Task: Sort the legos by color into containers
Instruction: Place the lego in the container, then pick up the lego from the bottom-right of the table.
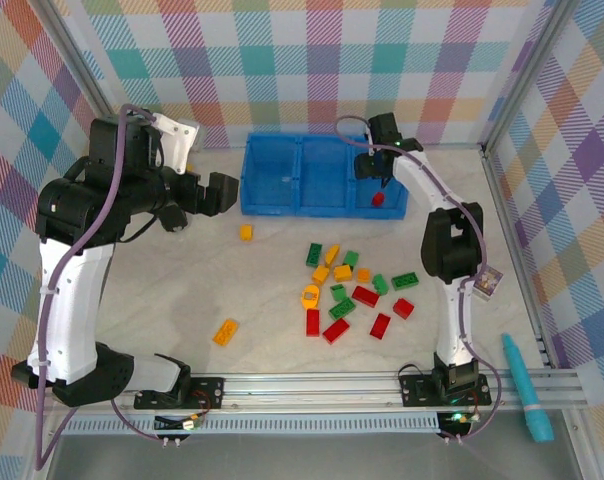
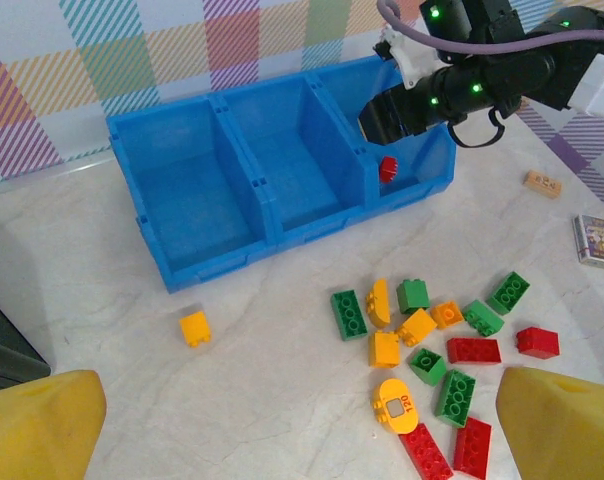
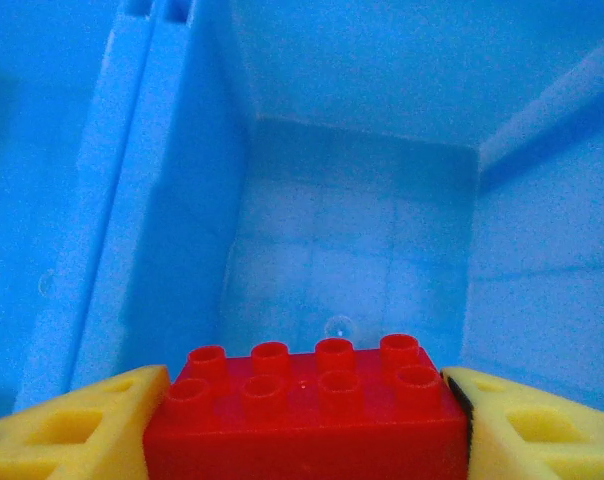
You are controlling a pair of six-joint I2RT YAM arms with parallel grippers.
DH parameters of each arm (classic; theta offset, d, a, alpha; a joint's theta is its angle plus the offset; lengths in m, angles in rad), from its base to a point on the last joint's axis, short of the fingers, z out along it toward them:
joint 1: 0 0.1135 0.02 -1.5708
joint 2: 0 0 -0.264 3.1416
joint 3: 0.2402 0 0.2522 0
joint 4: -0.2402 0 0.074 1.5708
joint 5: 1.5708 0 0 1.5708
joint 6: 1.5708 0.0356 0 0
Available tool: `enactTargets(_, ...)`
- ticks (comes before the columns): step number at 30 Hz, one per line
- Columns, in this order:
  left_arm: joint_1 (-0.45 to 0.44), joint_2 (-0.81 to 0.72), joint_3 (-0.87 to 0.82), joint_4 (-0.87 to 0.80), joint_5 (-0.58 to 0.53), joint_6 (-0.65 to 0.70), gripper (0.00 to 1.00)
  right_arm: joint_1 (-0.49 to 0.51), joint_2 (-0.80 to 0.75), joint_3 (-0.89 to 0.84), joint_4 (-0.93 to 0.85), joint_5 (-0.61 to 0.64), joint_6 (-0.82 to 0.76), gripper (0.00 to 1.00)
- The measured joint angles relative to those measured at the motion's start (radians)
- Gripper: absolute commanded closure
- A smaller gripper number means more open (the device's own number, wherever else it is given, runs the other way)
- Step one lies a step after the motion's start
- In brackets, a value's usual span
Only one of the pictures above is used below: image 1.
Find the blue three-compartment bin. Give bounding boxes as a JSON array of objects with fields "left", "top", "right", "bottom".
[{"left": 239, "top": 130, "right": 409, "bottom": 221}]

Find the orange lego plate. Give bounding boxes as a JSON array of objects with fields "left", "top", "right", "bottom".
[{"left": 212, "top": 318, "right": 240, "bottom": 347}]

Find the yellow round lego piece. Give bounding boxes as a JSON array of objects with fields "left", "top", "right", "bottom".
[{"left": 298, "top": 283, "right": 322, "bottom": 310}]

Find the purple card box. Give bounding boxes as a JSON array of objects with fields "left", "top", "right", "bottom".
[{"left": 472, "top": 266, "right": 504, "bottom": 302}]

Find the small power connector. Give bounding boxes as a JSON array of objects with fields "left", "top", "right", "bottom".
[
  {"left": 436, "top": 410, "right": 476, "bottom": 437},
  {"left": 154, "top": 413, "right": 206, "bottom": 432}
]

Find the teal marker pen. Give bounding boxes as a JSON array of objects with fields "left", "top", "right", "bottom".
[{"left": 501, "top": 332, "right": 556, "bottom": 444}]

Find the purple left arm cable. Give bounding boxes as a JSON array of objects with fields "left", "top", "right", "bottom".
[{"left": 34, "top": 103, "right": 181, "bottom": 472}]

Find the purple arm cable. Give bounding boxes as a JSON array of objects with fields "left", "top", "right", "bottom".
[
  {"left": 34, "top": 103, "right": 181, "bottom": 472},
  {"left": 335, "top": 115, "right": 503, "bottom": 445}
]

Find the aluminium side rail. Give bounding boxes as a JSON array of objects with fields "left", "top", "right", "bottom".
[{"left": 480, "top": 147, "right": 558, "bottom": 371}]

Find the aluminium frame post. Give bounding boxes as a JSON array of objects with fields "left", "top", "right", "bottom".
[
  {"left": 31, "top": 0, "right": 117, "bottom": 121},
  {"left": 479, "top": 0, "right": 583, "bottom": 154}
]

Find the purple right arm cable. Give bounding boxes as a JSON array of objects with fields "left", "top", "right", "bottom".
[{"left": 335, "top": 115, "right": 503, "bottom": 445}]

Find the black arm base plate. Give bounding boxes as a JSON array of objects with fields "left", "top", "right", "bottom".
[
  {"left": 399, "top": 372, "right": 493, "bottom": 409},
  {"left": 134, "top": 375, "right": 226, "bottom": 412}
]

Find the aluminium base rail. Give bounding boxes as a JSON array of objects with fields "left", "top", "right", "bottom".
[{"left": 45, "top": 369, "right": 583, "bottom": 416}]

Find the white slotted cable duct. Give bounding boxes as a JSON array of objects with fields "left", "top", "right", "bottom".
[{"left": 61, "top": 412, "right": 441, "bottom": 435}]

